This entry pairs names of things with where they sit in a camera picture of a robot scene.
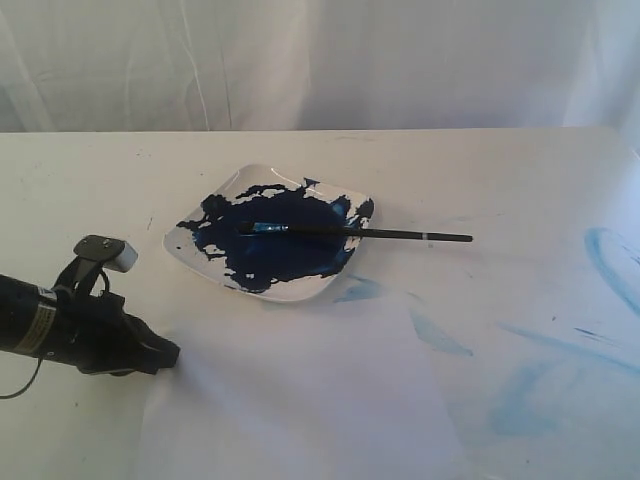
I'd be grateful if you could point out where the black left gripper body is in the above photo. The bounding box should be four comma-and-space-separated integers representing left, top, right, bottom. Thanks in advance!
47, 287, 150, 376

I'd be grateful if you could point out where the black handled paintbrush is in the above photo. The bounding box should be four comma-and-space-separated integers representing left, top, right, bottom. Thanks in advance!
237, 222, 474, 243

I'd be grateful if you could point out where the white paper sheet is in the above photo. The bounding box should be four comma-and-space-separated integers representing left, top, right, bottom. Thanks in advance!
135, 299, 470, 479

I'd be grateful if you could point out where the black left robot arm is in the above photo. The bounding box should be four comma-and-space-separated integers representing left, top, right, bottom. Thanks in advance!
1, 276, 180, 376

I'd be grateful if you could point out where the white square plate blue paint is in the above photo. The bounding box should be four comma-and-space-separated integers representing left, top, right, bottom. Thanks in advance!
163, 164, 374, 303

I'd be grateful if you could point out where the white backdrop cloth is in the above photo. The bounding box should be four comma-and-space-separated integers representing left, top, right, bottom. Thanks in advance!
1, 1, 639, 135

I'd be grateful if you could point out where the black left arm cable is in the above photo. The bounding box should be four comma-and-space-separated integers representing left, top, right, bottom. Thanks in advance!
0, 358, 44, 400

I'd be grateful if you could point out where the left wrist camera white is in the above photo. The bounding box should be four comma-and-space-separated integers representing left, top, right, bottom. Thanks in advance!
53, 235, 138, 297

